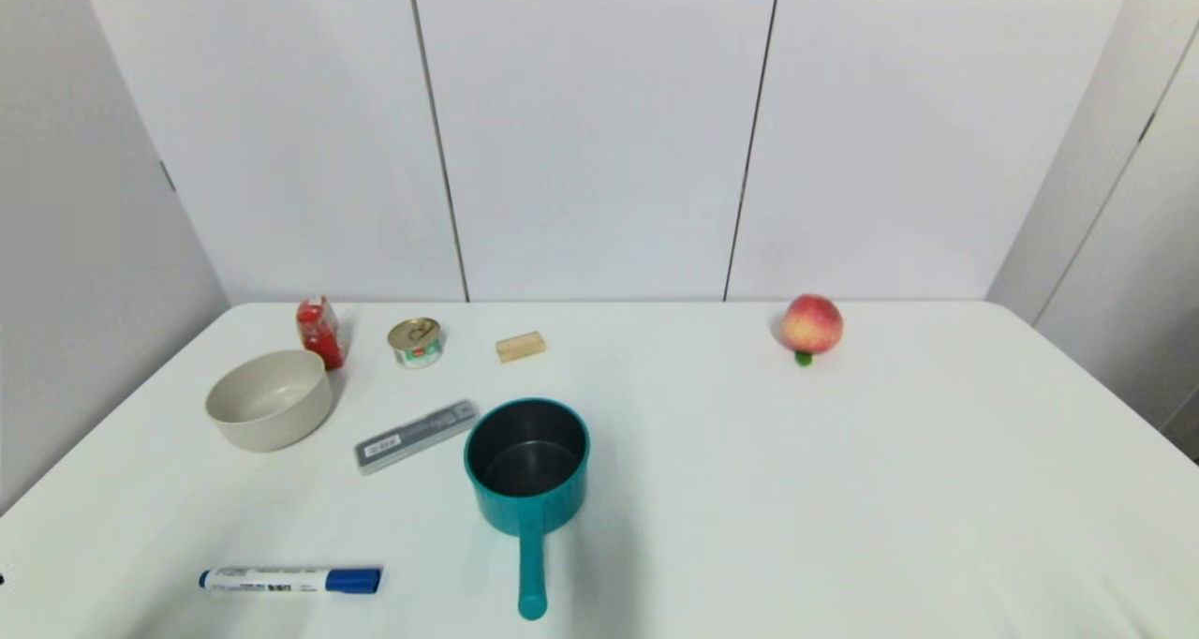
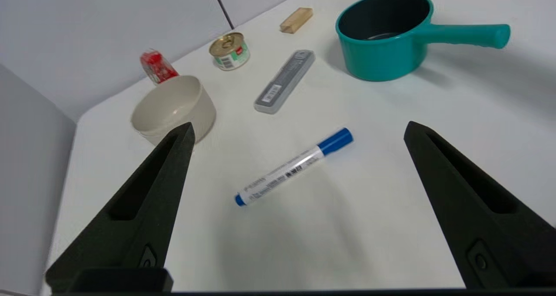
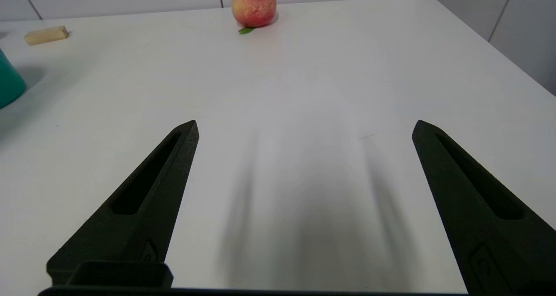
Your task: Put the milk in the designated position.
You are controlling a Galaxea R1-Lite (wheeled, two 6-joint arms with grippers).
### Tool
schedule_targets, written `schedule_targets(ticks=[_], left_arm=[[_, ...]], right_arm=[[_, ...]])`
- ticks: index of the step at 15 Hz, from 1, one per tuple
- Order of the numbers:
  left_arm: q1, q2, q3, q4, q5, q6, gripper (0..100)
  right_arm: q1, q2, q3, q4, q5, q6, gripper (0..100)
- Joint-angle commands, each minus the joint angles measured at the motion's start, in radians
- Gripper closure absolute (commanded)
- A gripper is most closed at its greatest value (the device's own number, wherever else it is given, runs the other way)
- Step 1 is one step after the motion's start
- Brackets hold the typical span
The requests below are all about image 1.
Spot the small wooden block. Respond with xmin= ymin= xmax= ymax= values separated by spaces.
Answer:
xmin=496 ymin=331 xmax=548 ymax=364

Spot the small tin can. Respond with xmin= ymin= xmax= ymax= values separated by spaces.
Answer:
xmin=388 ymin=317 xmax=446 ymax=369

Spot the teal saucepan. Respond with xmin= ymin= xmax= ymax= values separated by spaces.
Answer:
xmin=464 ymin=397 xmax=591 ymax=621

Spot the peach with green stem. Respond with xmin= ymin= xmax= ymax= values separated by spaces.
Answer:
xmin=780 ymin=293 xmax=844 ymax=367

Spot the grey pencil case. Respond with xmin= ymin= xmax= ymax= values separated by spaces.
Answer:
xmin=354 ymin=399 xmax=481 ymax=476

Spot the beige ceramic bowl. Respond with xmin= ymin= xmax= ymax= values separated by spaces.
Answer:
xmin=205 ymin=349 xmax=335 ymax=453

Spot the blue whiteboard marker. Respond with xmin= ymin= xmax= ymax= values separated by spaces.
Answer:
xmin=199 ymin=566 xmax=384 ymax=595

